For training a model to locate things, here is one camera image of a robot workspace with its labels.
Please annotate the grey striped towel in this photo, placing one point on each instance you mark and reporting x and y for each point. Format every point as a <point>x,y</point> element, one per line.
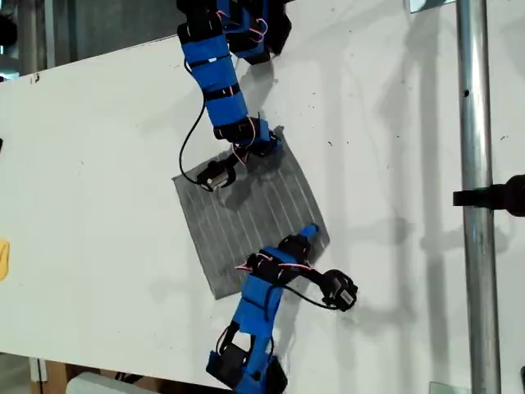
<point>262,213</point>

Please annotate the black clamp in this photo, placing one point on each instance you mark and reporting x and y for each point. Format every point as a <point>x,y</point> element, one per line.
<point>500,197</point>

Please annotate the white container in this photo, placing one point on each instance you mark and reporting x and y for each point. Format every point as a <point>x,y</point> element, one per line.
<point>98,386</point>

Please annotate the brown cardboard box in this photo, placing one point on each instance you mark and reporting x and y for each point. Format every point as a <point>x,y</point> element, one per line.
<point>55,375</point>

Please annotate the black round object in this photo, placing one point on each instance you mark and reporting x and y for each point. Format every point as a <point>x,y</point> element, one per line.
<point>7,30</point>

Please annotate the yellow object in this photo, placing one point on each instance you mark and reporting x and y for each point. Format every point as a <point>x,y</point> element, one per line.
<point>4,260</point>

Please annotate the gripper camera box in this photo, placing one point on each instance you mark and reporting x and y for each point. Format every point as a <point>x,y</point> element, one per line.
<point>340,289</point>
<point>215,176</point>

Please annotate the steel post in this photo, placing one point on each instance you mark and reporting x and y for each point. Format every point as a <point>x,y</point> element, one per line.
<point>477,205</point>

